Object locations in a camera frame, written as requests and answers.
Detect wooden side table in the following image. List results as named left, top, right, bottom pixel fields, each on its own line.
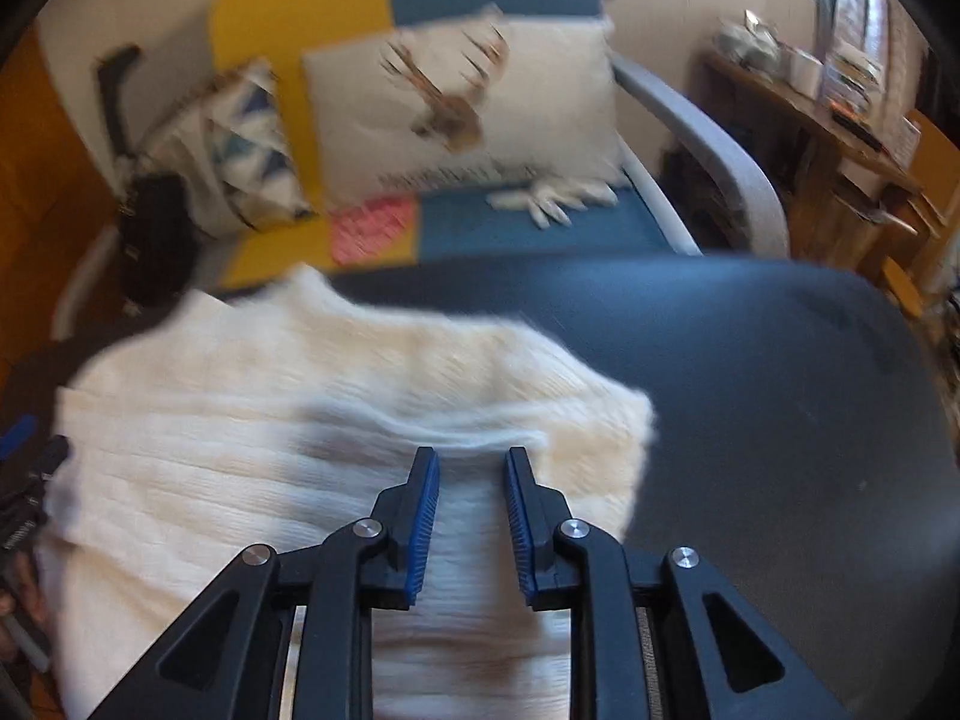
left=701, top=50, right=946, bottom=278

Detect deer print cushion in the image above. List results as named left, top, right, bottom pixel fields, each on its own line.
left=301, top=7, right=623, bottom=211

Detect black handbag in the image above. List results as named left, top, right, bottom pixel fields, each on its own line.
left=117, top=171, right=199, bottom=307

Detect grey yellow blue sofa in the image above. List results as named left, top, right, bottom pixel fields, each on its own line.
left=37, top=0, right=789, bottom=305

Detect red patterned cloth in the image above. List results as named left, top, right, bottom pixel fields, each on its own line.
left=331, top=195, right=420, bottom=266

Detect wooden chair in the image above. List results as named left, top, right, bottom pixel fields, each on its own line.
left=880, top=109, right=958, bottom=319

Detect black rolled mat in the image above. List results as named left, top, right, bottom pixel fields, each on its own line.
left=96, top=44, right=142, bottom=163

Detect white glove on sofa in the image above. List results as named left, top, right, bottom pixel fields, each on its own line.
left=487, top=177, right=619, bottom=229

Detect cream knitted sweater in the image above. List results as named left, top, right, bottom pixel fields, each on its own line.
left=37, top=266, right=656, bottom=718

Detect geometric triangle pattern cushion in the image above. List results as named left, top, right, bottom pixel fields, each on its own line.
left=137, top=57, right=313, bottom=239

